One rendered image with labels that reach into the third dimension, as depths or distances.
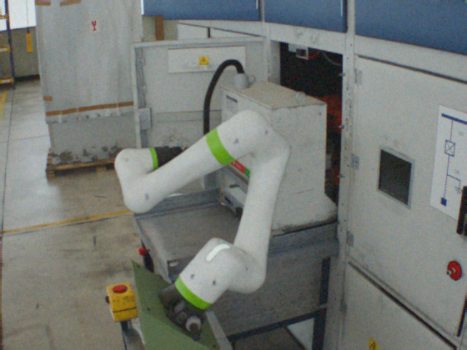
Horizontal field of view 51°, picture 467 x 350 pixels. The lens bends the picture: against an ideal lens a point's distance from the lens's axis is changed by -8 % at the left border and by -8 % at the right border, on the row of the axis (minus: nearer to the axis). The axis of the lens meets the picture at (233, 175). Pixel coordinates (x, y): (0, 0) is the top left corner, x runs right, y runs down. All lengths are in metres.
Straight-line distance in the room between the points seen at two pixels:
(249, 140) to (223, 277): 0.40
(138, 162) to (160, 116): 0.73
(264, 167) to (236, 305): 0.60
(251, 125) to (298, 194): 0.51
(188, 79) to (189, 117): 0.18
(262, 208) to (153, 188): 0.35
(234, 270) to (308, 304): 0.76
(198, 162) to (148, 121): 0.90
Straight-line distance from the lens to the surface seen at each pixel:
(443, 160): 1.50
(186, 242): 2.08
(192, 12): 2.70
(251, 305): 2.04
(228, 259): 1.45
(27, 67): 12.92
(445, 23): 1.44
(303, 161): 1.93
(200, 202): 2.41
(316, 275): 2.12
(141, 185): 1.69
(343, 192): 1.99
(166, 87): 2.45
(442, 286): 1.61
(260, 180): 1.65
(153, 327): 1.42
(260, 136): 1.55
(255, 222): 1.63
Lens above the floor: 1.80
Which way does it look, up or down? 20 degrees down
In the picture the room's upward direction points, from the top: 2 degrees counter-clockwise
